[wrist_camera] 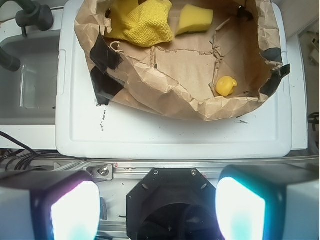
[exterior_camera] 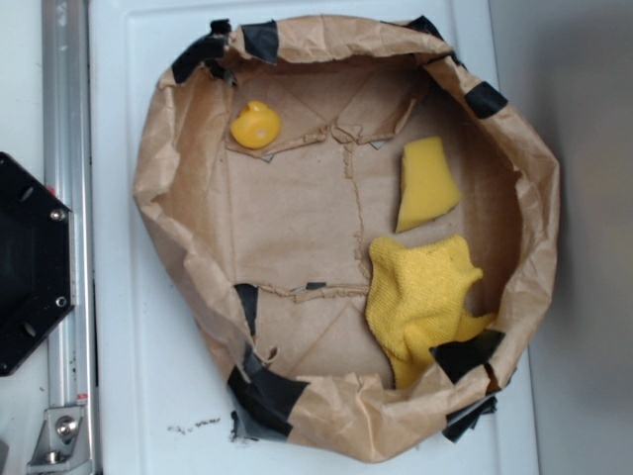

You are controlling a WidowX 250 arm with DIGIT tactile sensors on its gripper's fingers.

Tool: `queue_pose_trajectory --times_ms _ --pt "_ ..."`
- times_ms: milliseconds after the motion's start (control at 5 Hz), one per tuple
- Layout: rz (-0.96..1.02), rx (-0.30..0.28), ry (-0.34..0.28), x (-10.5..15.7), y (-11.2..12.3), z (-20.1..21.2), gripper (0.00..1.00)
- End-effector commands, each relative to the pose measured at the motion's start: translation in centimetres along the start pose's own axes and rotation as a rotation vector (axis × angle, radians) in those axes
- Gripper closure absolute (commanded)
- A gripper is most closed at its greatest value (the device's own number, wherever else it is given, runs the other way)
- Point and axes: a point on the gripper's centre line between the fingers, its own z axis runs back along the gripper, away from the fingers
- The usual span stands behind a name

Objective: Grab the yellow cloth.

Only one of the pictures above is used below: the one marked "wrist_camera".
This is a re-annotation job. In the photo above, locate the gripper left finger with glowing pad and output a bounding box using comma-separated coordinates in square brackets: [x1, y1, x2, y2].
[0, 170, 101, 240]

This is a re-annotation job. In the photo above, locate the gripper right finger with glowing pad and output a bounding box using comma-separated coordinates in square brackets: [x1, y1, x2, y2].
[215, 164, 320, 240]

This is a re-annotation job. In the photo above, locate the yellow microfiber cloth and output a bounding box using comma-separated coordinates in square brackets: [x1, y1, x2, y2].
[105, 0, 174, 48]

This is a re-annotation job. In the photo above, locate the small yellow rubber duck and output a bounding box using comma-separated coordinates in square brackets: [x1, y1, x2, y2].
[215, 76, 238, 97]

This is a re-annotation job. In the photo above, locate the crumpled brown paper bag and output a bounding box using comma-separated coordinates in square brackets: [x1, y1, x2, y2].
[74, 0, 290, 121]

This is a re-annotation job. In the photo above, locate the black faucet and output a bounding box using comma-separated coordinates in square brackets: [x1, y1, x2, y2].
[0, 0, 54, 72]

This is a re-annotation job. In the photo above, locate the yellow sponge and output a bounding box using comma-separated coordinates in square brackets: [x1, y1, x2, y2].
[176, 4, 214, 36]

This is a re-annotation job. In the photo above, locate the aluminium frame rail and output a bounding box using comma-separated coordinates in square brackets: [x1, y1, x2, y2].
[29, 155, 320, 180]

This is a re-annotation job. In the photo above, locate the black cables bundle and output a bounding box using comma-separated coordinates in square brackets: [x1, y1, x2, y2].
[0, 130, 83, 171]

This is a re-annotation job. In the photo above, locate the black octagonal mount plate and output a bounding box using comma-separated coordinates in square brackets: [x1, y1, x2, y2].
[126, 168, 224, 240]

